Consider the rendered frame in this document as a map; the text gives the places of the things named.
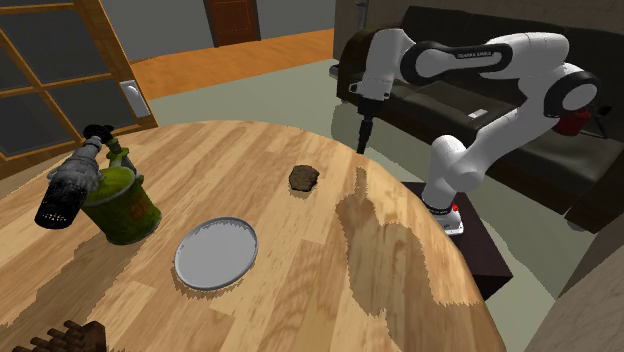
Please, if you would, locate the brown rough lump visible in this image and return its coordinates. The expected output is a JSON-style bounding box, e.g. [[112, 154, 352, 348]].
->
[[287, 164, 321, 193]]

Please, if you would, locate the brown wooden door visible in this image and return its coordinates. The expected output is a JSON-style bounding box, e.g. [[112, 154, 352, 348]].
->
[[203, 0, 262, 49]]

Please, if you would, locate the dark robot stand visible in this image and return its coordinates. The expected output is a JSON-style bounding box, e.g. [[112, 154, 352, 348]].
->
[[400, 181, 515, 302]]

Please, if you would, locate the dark leather sofa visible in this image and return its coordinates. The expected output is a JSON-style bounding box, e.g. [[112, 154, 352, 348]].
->
[[335, 5, 624, 235]]

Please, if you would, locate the round wooden table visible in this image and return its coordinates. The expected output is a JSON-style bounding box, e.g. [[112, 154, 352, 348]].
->
[[0, 119, 509, 352]]

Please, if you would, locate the red container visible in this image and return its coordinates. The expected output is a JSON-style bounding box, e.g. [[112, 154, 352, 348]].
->
[[552, 107, 613, 138]]

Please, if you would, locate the grey round plate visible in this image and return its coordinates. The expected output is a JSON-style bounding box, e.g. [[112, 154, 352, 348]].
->
[[173, 216, 260, 293]]

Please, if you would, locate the green rusty metal can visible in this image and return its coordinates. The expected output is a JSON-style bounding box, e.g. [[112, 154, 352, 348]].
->
[[80, 137, 163, 246]]

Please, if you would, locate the grey and black canister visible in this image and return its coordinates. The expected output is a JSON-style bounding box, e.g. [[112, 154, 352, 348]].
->
[[33, 123, 116, 231]]

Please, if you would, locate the wooden framed glass door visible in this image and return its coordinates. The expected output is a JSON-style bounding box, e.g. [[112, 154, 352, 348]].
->
[[0, 0, 160, 180]]

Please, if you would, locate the dark brown wooden rack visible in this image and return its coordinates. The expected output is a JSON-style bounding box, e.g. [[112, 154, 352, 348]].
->
[[11, 319, 108, 352]]

